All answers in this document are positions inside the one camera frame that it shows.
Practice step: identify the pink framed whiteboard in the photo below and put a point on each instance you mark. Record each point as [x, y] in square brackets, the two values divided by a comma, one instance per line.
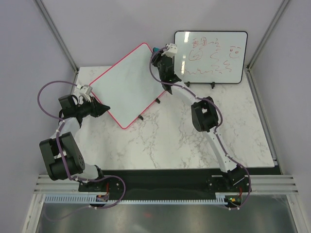
[127, 87]

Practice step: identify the white slotted cable duct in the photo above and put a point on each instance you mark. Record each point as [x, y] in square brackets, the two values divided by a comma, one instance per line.
[100, 199]

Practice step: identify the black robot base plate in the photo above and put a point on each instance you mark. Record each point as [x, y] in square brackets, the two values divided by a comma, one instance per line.
[175, 193]

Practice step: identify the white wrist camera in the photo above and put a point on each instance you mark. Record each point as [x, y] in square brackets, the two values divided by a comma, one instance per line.
[170, 50]
[85, 91]

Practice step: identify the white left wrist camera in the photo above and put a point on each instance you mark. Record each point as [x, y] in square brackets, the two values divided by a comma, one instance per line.
[85, 91]

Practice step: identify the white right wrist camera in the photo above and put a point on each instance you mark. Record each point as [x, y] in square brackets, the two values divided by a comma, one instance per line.
[170, 50]

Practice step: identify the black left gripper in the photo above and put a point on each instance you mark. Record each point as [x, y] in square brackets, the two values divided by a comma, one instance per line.
[95, 107]

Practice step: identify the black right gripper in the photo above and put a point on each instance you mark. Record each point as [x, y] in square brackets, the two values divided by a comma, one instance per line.
[156, 57]

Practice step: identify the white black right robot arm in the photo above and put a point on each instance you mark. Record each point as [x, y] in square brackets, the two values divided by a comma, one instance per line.
[205, 115]

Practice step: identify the black framed whiteboard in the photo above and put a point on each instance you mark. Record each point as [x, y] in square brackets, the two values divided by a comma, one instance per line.
[210, 56]

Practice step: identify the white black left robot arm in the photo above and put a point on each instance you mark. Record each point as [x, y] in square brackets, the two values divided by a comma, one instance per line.
[61, 155]

